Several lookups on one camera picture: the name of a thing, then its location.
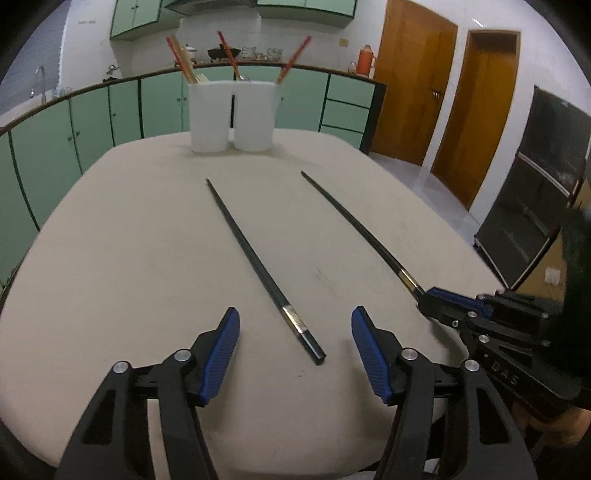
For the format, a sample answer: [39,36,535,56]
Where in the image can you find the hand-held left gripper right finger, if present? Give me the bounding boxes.
[351,305,539,480]

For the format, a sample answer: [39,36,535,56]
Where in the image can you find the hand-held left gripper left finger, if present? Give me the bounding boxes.
[54,307,241,480]

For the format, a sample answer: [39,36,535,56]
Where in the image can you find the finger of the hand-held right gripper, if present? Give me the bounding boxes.
[418,295,491,352]
[427,286,555,324]

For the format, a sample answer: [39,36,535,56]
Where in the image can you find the black chopstick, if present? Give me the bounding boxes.
[205,178,327,365]
[300,171,426,301]

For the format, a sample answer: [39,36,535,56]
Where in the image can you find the white twin utensil holder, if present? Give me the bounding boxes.
[187,79,283,153]

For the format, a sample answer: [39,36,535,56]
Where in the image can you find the person's right hand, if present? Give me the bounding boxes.
[512,401,591,449]

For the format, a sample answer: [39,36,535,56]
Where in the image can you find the black glass-front cabinet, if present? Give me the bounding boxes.
[475,85,591,289]

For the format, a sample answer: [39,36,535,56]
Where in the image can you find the wooden door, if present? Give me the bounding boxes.
[430,30,522,209]
[370,0,459,167]

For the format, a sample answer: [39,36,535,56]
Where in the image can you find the orange thermos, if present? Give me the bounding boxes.
[355,45,377,76]

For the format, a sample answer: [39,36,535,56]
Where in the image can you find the green kitchen base cabinets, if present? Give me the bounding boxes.
[0,65,387,287]

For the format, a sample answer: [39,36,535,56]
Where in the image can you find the wooden chopstick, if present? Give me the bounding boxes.
[178,46,194,84]
[182,48,198,85]

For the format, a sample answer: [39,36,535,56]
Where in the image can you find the red chopstick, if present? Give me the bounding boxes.
[279,36,313,85]
[276,38,309,85]
[216,31,240,80]
[170,35,189,70]
[165,37,184,68]

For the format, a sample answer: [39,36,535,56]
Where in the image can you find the clear glass jars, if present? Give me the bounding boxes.
[241,46,284,61]

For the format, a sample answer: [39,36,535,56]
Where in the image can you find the metal faucet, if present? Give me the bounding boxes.
[30,65,47,103]

